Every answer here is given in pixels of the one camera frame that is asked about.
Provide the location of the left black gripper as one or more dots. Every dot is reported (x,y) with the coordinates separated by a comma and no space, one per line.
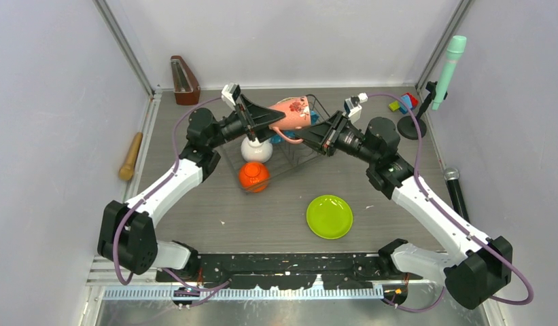
(260,118)

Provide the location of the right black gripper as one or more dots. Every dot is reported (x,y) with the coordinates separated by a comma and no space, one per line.
(325,136)

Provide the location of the pink ceramic mug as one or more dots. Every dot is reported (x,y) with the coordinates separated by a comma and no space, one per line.
(293,105)

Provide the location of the white ribbed bowl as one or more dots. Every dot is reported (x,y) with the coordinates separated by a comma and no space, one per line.
(255,151)

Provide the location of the orange bowl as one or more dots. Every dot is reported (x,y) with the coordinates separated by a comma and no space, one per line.
(253,177)

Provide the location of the green plate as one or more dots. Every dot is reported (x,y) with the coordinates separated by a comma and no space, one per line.
(329,217)

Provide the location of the blue polka dot plate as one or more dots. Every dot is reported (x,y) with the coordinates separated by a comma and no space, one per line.
(278,137)

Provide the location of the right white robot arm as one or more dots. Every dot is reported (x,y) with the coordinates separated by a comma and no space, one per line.
(470,268)

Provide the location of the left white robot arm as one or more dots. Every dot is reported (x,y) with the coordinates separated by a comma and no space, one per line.
(128,231)

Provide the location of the brown wooden metronome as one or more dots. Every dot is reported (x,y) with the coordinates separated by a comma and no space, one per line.
(186,87)

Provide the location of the colourful toy blocks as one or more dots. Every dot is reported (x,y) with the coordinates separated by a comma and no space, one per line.
(407,102)

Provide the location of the black handheld microphone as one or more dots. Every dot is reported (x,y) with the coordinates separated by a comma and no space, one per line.
(451,176)

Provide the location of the wooden rolling pin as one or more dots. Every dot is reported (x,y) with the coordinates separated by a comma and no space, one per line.
(127,170)

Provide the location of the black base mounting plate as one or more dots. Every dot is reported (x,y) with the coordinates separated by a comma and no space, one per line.
(285,271)

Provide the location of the mint green microphone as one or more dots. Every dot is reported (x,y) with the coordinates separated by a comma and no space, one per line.
(453,54)

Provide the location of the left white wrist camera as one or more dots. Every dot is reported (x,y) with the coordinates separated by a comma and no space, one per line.
(230,94)

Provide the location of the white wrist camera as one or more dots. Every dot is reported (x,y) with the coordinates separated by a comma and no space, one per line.
(230,94)
(353,106)

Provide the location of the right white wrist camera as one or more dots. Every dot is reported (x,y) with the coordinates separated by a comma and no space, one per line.
(353,106)

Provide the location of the black wire dish rack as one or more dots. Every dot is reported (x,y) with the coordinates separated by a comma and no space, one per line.
(285,159)

